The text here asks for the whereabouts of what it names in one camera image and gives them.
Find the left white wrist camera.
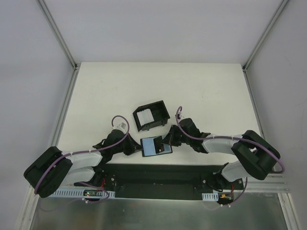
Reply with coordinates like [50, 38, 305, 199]
[113, 122, 127, 133]

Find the electronics board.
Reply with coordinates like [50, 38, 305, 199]
[83, 190, 104, 197]
[219, 193, 234, 200]

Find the white credit card stack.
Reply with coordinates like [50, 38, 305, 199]
[137, 109, 154, 126]

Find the left aluminium side rail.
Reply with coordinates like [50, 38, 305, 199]
[44, 68, 81, 168]

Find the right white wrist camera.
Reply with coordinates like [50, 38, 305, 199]
[176, 113, 185, 120]

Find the white cable duct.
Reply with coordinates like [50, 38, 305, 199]
[49, 188, 115, 199]
[201, 192, 219, 202]

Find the front aluminium extrusion rail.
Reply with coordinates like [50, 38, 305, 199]
[246, 174, 290, 193]

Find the aluminium side rail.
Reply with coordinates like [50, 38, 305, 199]
[242, 70, 267, 140]
[44, 68, 81, 168]

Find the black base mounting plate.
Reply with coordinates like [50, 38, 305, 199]
[72, 164, 243, 200]

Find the right white cable duct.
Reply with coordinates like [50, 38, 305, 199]
[201, 192, 219, 202]

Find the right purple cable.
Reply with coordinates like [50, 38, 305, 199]
[176, 106, 285, 173]

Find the black card tray box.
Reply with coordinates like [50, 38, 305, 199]
[132, 100, 170, 132]

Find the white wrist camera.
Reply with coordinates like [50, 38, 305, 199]
[113, 122, 127, 133]
[176, 113, 185, 120]

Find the right aluminium side rail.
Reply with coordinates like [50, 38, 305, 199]
[242, 70, 267, 140]

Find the right electronics board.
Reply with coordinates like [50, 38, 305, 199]
[219, 193, 234, 200]

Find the left electronics board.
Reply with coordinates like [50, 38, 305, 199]
[83, 190, 104, 197]

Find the right aluminium frame post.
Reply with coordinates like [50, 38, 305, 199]
[242, 0, 291, 72]

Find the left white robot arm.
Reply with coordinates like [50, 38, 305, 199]
[24, 129, 142, 198]

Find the black leather card holder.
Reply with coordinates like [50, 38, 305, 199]
[141, 135, 173, 157]

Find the left white cable duct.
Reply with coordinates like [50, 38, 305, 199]
[49, 188, 115, 199]

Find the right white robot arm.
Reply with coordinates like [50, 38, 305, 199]
[162, 118, 284, 189]

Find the aluminium frame post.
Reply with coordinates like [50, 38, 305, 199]
[36, 0, 78, 69]
[242, 0, 291, 72]

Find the left aluminium frame post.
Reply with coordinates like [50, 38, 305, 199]
[36, 0, 78, 69]

